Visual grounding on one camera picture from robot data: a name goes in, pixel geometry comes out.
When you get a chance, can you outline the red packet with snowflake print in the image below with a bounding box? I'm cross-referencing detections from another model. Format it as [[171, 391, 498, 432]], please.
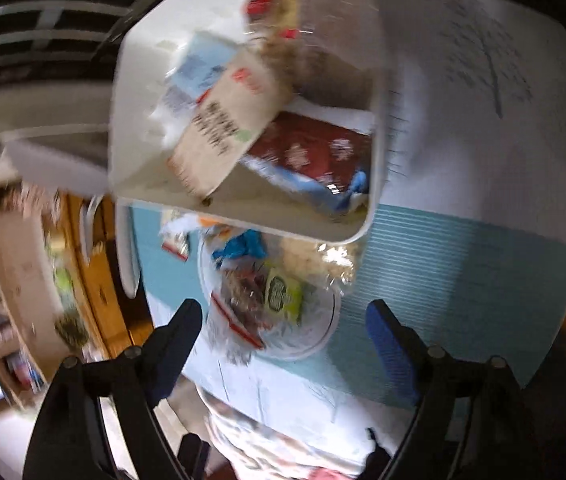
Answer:
[[248, 110, 374, 186]]

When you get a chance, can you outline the pile of snack packets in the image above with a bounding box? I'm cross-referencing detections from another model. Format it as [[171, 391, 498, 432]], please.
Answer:
[[197, 230, 364, 361]]

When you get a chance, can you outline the blue and white snack packet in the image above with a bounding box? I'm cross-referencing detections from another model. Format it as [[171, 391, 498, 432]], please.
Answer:
[[163, 30, 238, 111]]

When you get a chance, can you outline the green snack packet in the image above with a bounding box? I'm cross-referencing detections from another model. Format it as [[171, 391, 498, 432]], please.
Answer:
[[263, 267, 306, 323]]

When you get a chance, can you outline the teal and white printed tablecloth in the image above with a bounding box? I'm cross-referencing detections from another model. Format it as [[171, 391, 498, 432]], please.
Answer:
[[130, 0, 566, 466]]

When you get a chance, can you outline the white plastic bin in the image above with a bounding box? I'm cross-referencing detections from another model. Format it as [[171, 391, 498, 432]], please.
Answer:
[[108, 0, 398, 246]]

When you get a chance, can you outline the white and orange stick packet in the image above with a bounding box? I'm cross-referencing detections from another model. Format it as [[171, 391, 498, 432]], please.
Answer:
[[160, 210, 228, 241]]

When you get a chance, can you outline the beige packet with dark print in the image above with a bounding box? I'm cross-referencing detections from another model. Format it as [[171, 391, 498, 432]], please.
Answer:
[[165, 47, 294, 198]]

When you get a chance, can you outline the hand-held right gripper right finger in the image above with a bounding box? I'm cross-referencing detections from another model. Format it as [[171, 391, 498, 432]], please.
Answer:
[[365, 299, 538, 480]]

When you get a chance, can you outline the metal rack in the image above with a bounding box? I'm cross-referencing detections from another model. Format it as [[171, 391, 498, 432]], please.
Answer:
[[0, 0, 164, 106]]

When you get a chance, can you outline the wooden cabinet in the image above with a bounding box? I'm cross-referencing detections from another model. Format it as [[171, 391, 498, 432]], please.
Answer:
[[60, 192, 156, 361]]

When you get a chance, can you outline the floral blanket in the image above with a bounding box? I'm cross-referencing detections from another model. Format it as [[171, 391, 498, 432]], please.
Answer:
[[203, 400, 378, 480]]

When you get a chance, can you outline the small red and white packet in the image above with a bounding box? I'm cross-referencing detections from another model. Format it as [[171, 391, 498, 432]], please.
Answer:
[[162, 232, 190, 261]]

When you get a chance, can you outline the blue and white flat packet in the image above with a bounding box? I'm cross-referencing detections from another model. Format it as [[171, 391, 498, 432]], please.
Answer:
[[240, 155, 371, 218]]

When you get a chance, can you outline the bookshelf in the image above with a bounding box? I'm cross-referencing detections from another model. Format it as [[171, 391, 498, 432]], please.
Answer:
[[0, 185, 88, 411]]

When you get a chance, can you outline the red and brown nut packet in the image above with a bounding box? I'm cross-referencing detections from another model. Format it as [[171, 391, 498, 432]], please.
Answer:
[[210, 270, 271, 351]]

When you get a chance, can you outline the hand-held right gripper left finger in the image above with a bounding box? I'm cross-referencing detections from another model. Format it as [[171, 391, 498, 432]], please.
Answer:
[[23, 298, 204, 480]]

